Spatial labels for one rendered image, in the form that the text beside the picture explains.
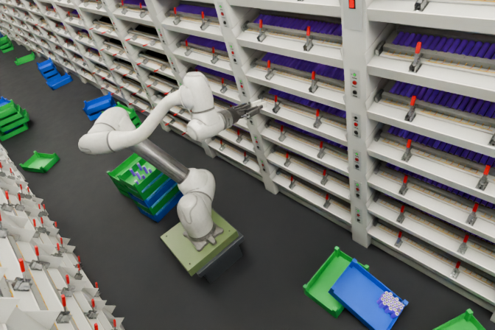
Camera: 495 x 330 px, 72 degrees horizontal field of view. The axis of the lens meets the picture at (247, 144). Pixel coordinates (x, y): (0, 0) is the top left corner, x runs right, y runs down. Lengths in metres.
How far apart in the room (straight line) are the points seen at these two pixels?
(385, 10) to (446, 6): 0.16
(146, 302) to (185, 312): 0.26
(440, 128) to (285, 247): 1.19
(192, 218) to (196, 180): 0.23
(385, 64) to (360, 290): 1.13
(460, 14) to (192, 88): 0.95
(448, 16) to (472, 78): 0.21
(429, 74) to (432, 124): 0.20
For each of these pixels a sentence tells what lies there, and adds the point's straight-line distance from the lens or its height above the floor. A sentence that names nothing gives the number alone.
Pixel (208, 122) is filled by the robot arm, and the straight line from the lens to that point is 1.47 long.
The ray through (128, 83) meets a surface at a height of 0.38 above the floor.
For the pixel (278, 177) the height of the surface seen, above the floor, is 0.16.
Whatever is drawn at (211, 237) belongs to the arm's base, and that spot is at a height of 0.29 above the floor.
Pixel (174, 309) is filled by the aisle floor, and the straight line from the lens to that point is 2.16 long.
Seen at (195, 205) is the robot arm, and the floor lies 0.51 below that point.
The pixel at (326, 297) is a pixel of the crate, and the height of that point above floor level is 0.00.
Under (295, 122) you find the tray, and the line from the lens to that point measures 1.74.
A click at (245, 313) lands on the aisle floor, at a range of 2.01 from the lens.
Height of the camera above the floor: 1.79
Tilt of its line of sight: 38 degrees down
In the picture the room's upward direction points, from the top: 16 degrees counter-clockwise
